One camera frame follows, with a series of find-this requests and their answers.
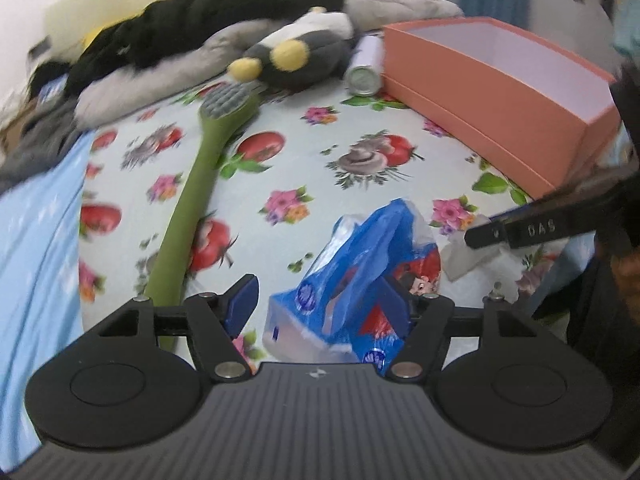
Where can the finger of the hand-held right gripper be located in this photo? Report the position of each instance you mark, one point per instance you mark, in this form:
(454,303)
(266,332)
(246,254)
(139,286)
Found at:
(487,236)

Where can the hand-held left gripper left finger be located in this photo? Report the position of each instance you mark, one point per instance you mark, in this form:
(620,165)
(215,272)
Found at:
(242,304)

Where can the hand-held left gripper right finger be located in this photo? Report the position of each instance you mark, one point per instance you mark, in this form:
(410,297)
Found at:
(392,306)

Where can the white waffle cloth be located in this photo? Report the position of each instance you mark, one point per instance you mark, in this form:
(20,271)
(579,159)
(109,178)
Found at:
(465,260)

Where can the blue snack packet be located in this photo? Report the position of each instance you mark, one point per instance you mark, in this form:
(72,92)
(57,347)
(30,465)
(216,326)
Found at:
(360,240)

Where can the pink cardboard box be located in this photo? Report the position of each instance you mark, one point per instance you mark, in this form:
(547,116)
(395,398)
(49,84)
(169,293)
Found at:
(500,125)

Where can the person's right hand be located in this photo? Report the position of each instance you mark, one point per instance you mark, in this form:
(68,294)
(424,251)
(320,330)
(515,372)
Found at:
(629,277)

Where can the green massage brush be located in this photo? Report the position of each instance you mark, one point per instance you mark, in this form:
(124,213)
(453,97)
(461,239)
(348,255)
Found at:
(195,185)

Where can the printed floral blanket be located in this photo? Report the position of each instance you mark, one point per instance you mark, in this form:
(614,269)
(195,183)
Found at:
(300,160)

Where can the light blue starred sheet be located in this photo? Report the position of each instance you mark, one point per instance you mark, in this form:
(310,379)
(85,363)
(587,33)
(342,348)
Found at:
(35,260)

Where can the white cylindrical can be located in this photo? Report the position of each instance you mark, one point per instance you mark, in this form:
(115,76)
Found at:
(367,55)

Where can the grey pillow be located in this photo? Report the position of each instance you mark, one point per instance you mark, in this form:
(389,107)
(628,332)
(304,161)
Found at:
(150,90)

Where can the grey plush with yellow ears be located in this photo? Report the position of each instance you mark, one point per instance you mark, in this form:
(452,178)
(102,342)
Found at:
(310,65)

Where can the beige quilt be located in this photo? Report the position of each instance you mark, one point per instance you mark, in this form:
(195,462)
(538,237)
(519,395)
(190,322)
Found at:
(400,0)

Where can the dark grey cloth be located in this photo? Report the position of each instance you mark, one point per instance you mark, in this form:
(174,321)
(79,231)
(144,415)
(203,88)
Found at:
(40,145)

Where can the black jacket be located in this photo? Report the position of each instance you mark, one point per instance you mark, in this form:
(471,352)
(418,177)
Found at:
(175,25)

